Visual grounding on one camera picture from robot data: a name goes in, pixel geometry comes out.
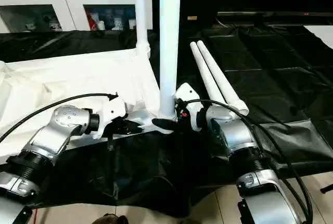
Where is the white flat sheet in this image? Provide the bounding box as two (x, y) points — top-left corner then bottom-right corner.
(304, 24), (333, 49)

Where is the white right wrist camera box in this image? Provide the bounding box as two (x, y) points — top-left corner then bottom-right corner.
(173, 83), (210, 132)

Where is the white plastic table top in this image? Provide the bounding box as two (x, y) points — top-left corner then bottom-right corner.
(0, 47), (181, 158)

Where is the white glass-door cabinet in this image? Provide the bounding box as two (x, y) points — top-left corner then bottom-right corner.
(0, 0), (152, 32)

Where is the white plastic table leg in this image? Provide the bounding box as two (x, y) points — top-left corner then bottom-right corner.
(196, 40), (250, 117)
(157, 0), (182, 121)
(189, 42), (229, 108)
(134, 0), (152, 59)

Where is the black table mat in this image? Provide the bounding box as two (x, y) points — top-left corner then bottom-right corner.
(0, 25), (333, 218)

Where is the dark round robot base part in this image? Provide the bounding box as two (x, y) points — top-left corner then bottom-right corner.
(100, 213), (131, 224)

